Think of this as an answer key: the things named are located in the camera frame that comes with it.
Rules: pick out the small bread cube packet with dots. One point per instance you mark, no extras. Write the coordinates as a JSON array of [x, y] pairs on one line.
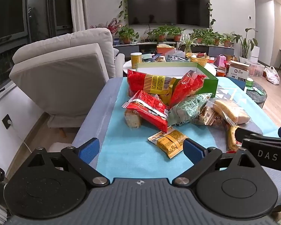
[[133, 118]]

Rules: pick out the potted green plant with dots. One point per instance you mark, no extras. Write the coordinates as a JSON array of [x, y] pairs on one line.
[[127, 34]]

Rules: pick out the yellow cylindrical can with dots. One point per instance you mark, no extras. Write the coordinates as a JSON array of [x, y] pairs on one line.
[[136, 58]]

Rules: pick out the dark marble round table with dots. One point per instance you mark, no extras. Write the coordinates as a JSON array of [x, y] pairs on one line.
[[256, 92]]

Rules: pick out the wall power socket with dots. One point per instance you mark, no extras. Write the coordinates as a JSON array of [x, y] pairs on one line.
[[7, 121]]

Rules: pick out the wall mounted television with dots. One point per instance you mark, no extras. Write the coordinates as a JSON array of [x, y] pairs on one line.
[[172, 12]]

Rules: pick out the tall leafy floor plant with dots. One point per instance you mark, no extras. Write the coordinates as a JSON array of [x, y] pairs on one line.
[[247, 45]]

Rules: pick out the beige sofa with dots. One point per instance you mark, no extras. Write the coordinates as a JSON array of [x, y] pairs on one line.
[[64, 75]]

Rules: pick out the orange tissue box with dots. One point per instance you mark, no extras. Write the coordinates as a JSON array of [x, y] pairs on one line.
[[164, 48]]

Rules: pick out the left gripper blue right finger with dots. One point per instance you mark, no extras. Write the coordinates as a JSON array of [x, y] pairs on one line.
[[194, 151]]

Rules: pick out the green cardboard box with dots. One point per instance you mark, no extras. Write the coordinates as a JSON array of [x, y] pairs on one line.
[[179, 69]]

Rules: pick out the white round coffee table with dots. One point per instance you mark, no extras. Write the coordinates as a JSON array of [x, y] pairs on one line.
[[131, 67]]

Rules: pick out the brown nut snack packet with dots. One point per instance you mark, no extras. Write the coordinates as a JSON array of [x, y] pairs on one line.
[[209, 117]]

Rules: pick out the red flower decoration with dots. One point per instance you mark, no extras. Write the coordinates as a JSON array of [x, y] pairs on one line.
[[112, 26]]

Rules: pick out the blue grey table mat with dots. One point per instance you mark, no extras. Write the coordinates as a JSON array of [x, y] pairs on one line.
[[126, 152]]

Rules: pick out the white cardboard carton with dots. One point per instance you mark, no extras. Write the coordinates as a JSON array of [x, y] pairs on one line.
[[238, 71]]

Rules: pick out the red noodle packet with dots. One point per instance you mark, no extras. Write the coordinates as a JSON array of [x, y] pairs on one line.
[[150, 109]]

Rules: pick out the red yellow snack bag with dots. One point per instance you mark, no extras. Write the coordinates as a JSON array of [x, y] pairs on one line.
[[151, 84]]

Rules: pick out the white plastic shopping bag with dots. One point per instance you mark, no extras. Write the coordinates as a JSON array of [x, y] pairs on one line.
[[272, 75]]

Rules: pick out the yellow orange snack packet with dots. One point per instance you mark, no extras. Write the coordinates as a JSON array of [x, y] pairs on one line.
[[170, 142]]

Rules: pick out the green white snack bag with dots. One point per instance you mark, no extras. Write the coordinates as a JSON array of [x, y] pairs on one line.
[[188, 109]]

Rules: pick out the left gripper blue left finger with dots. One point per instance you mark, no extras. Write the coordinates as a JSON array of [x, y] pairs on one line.
[[89, 150]]

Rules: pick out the yellow wicker basket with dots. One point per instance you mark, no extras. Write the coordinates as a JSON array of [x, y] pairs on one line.
[[200, 58]]

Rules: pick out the shiny red snack bag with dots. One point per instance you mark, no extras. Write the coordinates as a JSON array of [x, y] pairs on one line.
[[190, 83]]

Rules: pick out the pink small box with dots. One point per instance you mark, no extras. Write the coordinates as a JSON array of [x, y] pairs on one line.
[[220, 61]]

